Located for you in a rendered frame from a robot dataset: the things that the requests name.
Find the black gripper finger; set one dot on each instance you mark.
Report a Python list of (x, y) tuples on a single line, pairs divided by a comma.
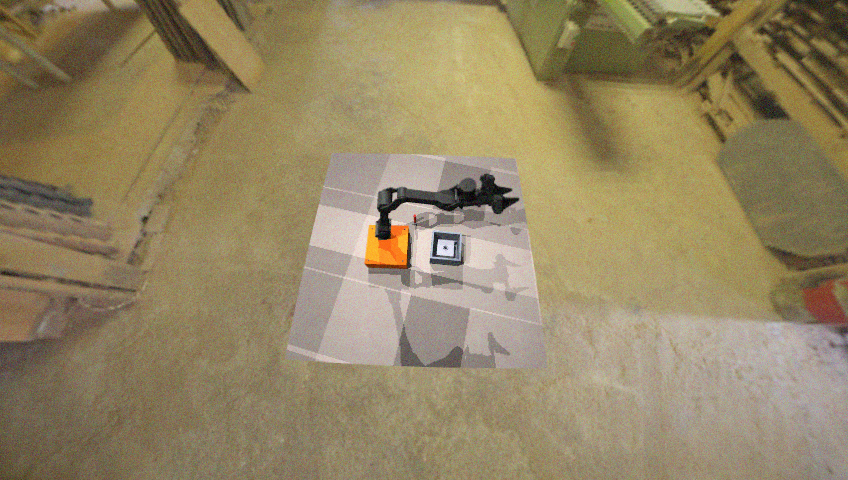
[(508, 201), (501, 190)]

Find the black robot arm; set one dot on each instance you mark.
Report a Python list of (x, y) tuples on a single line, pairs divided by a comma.
[(461, 195)]

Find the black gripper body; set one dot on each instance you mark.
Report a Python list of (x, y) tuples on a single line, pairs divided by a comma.
[(493, 200)]

